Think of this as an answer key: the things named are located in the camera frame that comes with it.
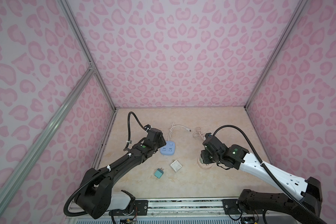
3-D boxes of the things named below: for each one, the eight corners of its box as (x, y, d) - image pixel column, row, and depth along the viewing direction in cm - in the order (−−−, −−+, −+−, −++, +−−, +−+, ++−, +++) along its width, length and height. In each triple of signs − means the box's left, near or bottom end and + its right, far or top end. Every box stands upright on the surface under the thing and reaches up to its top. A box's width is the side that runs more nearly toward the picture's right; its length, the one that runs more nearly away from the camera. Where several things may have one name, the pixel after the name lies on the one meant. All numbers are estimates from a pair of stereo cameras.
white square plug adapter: (176, 172, 87) (176, 170, 85) (170, 166, 90) (170, 164, 87) (181, 167, 89) (181, 165, 87) (176, 161, 91) (176, 159, 89)
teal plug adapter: (154, 174, 87) (153, 173, 85) (159, 167, 89) (159, 166, 88) (159, 179, 85) (159, 178, 83) (165, 171, 88) (165, 170, 86)
